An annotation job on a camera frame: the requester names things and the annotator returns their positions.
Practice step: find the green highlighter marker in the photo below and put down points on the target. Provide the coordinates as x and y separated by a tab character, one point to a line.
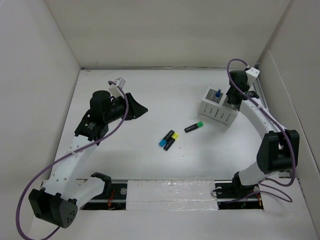
193	127

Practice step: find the yellow highlighter marker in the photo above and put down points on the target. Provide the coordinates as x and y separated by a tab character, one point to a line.
170	142

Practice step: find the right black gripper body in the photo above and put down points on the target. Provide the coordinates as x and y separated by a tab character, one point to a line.
229	93

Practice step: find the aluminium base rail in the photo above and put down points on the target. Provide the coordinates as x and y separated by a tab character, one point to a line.
116	199

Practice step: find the white desk organizer box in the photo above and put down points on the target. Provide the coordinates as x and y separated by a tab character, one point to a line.
217	108

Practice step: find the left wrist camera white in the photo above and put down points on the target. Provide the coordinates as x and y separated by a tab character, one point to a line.
115	86

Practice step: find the clear spray bottle blue cap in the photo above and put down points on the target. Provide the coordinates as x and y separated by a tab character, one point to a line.
218	93

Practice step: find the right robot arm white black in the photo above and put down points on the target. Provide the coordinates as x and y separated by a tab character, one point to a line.
279	148

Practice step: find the aluminium side rail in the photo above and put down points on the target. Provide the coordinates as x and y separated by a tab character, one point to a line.
257	87

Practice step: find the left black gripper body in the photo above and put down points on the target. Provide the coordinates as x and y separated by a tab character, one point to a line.
118	109

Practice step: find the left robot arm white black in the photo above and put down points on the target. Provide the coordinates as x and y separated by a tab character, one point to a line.
60	198

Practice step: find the blue highlighter marker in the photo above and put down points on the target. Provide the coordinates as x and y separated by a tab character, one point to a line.
164	141

